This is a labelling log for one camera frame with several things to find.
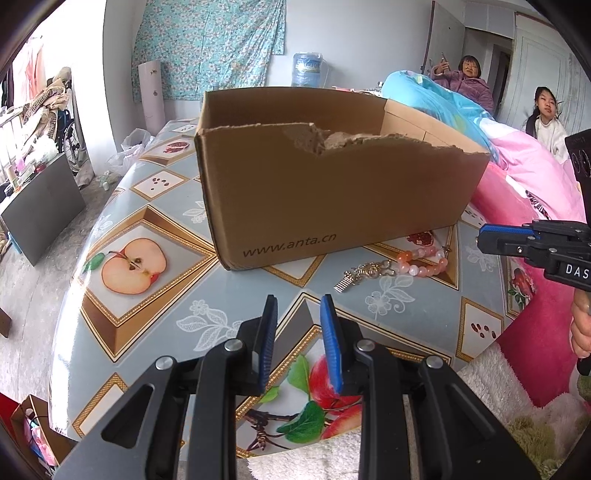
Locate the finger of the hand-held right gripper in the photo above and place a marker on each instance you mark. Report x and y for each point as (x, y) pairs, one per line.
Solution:
(503, 242)

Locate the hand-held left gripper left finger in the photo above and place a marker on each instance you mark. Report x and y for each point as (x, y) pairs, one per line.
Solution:
(268, 341)

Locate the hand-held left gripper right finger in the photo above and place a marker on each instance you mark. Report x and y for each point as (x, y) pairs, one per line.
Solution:
(331, 341)

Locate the torn brown cardboard box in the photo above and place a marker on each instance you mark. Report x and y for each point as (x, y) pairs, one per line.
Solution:
(323, 203)

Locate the person's right hand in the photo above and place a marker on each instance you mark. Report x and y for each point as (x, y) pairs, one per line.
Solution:
(581, 327)

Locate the white fleece garment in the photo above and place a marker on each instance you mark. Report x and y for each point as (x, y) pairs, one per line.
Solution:
(498, 383)

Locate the blue and pink quilt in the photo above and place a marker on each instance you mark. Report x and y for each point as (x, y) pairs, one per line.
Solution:
(438, 106)

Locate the white door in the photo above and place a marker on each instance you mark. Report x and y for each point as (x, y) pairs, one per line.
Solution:
(540, 55)

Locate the white plastic bag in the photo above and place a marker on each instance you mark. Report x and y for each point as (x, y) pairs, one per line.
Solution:
(131, 152)

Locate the brown paper bag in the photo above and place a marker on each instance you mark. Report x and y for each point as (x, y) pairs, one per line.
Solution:
(27, 410)

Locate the grey cabinet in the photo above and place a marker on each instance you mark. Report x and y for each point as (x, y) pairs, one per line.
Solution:
(46, 207)

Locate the blue water jug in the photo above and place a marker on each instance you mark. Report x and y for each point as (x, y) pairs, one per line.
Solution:
(307, 69)

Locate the red gift bag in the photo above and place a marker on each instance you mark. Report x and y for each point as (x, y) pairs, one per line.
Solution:
(8, 405)

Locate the white paper roll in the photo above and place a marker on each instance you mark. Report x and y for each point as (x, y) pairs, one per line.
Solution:
(151, 97)

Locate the wheelchair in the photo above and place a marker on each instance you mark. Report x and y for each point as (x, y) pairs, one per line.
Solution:
(71, 138)

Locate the teal floral hanging cloth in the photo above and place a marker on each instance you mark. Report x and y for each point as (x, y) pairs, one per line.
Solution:
(207, 46)

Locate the pile of clothes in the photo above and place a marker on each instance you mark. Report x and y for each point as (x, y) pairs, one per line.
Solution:
(46, 106)

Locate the pink hanging garment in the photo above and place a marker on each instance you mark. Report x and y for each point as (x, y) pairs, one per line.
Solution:
(32, 69)

